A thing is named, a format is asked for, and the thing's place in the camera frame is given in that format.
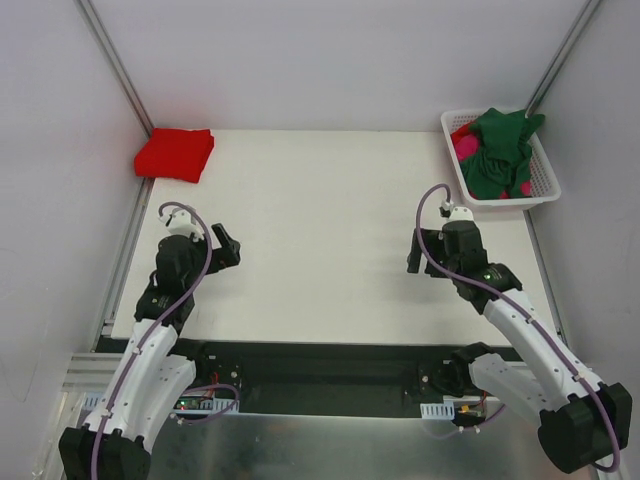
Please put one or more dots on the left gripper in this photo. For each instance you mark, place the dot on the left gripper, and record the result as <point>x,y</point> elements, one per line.
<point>220,255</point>

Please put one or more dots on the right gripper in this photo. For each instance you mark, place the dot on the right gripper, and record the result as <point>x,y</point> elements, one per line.
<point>423,259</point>

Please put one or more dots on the red t-shirt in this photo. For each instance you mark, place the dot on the red t-shirt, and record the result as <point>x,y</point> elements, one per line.
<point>175,154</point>

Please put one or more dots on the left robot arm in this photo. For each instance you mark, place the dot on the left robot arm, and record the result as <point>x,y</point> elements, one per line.
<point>117,438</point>

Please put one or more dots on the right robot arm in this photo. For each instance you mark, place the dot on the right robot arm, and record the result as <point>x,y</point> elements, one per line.
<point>580,420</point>

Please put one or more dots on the pink garment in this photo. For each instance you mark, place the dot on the pink garment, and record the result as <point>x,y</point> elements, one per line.
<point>466,143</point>

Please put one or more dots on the green t-shirt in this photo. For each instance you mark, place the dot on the green t-shirt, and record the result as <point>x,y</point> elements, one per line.
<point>501,168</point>

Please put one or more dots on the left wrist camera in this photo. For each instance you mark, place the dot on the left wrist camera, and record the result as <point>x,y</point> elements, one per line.
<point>179,221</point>

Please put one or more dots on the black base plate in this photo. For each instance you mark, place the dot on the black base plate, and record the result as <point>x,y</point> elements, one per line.
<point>379,381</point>

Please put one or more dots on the right white cable duct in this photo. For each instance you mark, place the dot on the right white cable duct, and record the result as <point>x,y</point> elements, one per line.
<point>444,411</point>

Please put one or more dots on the white cable duct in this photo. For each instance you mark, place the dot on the white cable duct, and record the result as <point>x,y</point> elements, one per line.
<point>444,411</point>
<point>192,405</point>

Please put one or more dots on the left white cable duct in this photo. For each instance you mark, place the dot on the left white cable duct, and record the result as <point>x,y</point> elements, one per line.
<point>192,405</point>

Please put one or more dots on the right aluminium frame post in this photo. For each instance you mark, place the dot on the right aluminium frame post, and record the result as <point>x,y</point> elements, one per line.
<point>575,33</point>

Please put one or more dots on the aluminium frame post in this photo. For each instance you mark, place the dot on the aluminium frame post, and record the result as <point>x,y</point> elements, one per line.
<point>575,33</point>
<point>108,49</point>

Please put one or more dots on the left aluminium frame post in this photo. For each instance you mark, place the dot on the left aluminium frame post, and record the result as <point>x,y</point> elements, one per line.
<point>108,49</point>

